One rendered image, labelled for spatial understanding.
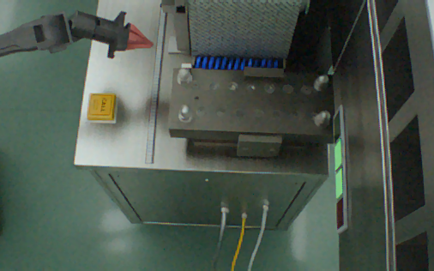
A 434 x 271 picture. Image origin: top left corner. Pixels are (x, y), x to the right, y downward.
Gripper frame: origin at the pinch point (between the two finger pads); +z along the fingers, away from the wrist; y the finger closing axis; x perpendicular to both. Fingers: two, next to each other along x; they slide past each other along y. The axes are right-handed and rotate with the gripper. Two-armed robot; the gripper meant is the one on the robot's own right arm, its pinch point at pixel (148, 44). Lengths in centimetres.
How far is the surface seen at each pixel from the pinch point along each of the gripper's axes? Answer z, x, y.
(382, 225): 18, 52, 50
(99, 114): -4.1, -19.5, 12.5
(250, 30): 16.1, 19.7, 0.6
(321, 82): 35.7, 20.8, 8.5
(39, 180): 3, -123, 6
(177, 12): 3.6, 6.7, -6.9
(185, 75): 8.1, 4.5, 8.1
